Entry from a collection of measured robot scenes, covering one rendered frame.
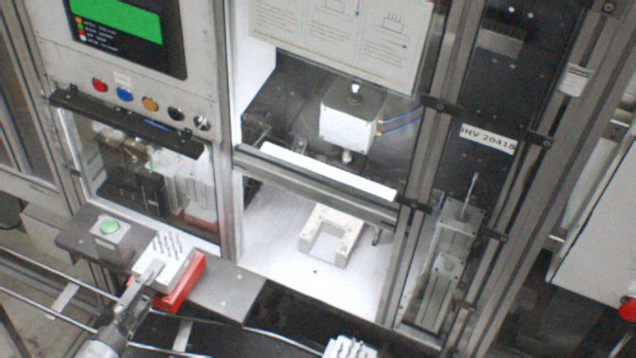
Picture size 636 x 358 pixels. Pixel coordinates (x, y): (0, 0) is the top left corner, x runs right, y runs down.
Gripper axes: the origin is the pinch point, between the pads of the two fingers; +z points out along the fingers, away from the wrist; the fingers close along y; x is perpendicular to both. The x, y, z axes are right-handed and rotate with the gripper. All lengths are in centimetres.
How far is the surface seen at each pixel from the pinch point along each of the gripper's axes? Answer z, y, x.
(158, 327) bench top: 1.1, -31.7, 4.1
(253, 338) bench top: 9.1, -31.9, -20.5
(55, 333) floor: 8, -100, 62
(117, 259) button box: 2.6, -5.3, 12.8
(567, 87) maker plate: 17, 79, -70
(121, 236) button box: 4.8, 3.0, 11.6
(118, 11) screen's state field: 14, 66, 6
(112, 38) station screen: 14, 59, 9
